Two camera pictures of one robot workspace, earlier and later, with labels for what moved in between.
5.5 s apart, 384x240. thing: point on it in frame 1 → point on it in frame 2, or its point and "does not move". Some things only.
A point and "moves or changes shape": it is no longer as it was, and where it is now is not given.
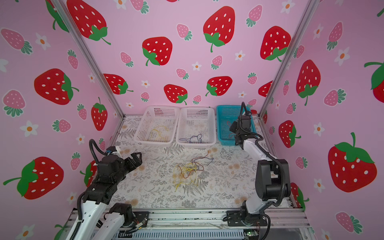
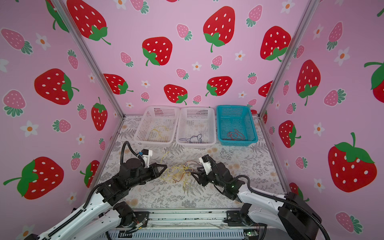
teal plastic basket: x=226 y=115 does not move
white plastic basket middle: x=197 y=126 does not move
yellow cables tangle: x=185 y=173 moves or changes shape
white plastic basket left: x=159 y=125 does not move
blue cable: x=189 y=139 does not move
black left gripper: x=138 y=161 → x=154 y=168
